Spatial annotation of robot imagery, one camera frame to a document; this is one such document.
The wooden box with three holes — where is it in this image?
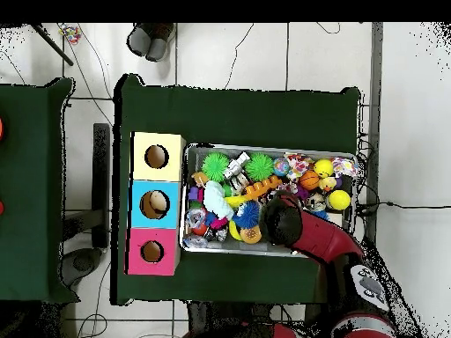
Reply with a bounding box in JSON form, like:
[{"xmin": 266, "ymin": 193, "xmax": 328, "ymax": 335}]
[{"xmin": 126, "ymin": 131, "xmax": 186, "ymax": 276}]

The mint green foam cloth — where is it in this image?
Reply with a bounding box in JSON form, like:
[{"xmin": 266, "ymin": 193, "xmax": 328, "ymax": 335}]
[{"xmin": 203, "ymin": 181, "xmax": 235, "ymax": 221}]

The green spiky ball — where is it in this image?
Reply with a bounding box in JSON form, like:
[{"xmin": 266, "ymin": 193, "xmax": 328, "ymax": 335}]
[
  {"xmin": 244, "ymin": 152, "xmax": 276, "ymax": 183},
  {"xmin": 200, "ymin": 152, "xmax": 231, "ymax": 183}
]

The blue spiky ball with eyes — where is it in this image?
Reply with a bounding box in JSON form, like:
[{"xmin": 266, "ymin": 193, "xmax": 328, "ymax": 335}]
[{"xmin": 233, "ymin": 202, "xmax": 262, "ymax": 230}]

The orange plastic toy block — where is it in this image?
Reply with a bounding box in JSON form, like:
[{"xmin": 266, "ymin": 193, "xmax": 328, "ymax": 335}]
[{"xmin": 242, "ymin": 175, "xmax": 283, "ymax": 202}]

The dark green table cloth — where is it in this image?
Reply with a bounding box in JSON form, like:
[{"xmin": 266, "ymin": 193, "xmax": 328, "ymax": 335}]
[
  {"xmin": 0, "ymin": 77, "xmax": 75, "ymax": 304},
  {"xmin": 112, "ymin": 73, "xmax": 364, "ymax": 305}
]

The orange toy basketball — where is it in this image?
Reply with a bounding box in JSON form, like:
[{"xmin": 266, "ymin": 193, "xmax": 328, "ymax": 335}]
[{"xmin": 299, "ymin": 170, "xmax": 322, "ymax": 192}]

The yellow ball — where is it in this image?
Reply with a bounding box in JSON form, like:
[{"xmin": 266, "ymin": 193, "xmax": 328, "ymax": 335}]
[
  {"xmin": 314, "ymin": 158, "xmax": 336, "ymax": 178},
  {"xmin": 327, "ymin": 189, "xmax": 351, "ymax": 212}
]

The person's foot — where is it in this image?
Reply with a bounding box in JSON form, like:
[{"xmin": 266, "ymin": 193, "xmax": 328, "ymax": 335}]
[
  {"xmin": 145, "ymin": 23, "xmax": 175, "ymax": 62},
  {"xmin": 126, "ymin": 23, "xmax": 155, "ymax": 57}
]

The grey round stand base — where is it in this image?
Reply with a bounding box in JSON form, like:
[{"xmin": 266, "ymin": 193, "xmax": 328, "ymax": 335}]
[{"xmin": 59, "ymin": 246, "xmax": 107, "ymax": 286}]

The small colourful floor toy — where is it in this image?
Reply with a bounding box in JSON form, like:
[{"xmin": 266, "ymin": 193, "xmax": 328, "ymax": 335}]
[{"xmin": 57, "ymin": 24, "xmax": 82, "ymax": 45}]

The thin black rod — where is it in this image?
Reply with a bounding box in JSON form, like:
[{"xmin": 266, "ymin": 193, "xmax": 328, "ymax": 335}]
[{"xmin": 27, "ymin": 23, "xmax": 75, "ymax": 66}]

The wire mesh bin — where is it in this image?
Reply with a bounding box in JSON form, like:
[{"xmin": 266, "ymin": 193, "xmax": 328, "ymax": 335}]
[{"xmin": 181, "ymin": 143, "xmax": 359, "ymax": 258}]

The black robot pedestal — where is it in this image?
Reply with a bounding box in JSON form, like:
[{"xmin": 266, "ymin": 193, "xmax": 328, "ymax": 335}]
[{"xmin": 186, "ymin": 301, "xmax": 283, "ymax": 338}]

